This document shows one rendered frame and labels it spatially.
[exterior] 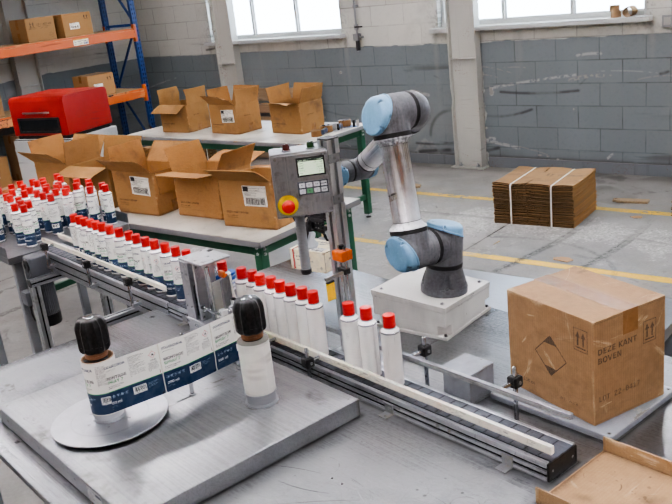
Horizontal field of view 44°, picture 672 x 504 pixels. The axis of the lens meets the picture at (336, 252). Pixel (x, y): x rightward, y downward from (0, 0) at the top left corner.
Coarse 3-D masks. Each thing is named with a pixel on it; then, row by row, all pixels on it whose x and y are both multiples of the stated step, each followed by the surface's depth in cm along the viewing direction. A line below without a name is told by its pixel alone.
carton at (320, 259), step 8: (320, 240) 306; (296, 248) 300; (320, 248) 297; (328, 248) 296; (296, 256) 300; (312, 256) 295; (320, 256) 292; (328, 256) 293; (296, 264) 301; (312, 264) 296; (320, 264) 294; (328, 264) 294; (320, 272) 295
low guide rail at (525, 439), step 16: (272, 336) 256; (304, 352) 245; (320, 352) 240; (352, 368) 229; (384, 384) 220; (400, 384) 216; (432, 400) 207; (464, 416) 200; (480, 416) 197; (496, 432) 193; (512, 432) 189; (544, 448) 183
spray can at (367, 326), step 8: (360, 312) 224; (368, 312) 223; (360, 320) 225; (368, 320) 224; (360, 328) 224; (368, 328) 224; (376, 328) 225; (360, 336) 226; (368, 336) 224; (376, 336) 226; (360, 344) 227; (368, 344) 225; (376, 344) 226; (368, 352) 226; (376, 352) 226; (368, 360) 227; (376, 360) 227; (368, 368) 227; (376, 368) 228
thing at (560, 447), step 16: (176, 304) 301; (336, 352) 247; (336, 368) 237; (368, 384) 226; (416, 384) 223; (416, 400) 215; (448, 400) 213; (448, 416) 205; (496, 416) 203; (480, 432) 197; (528, 432) 194; (528, 448) 188; (560, 448) 187
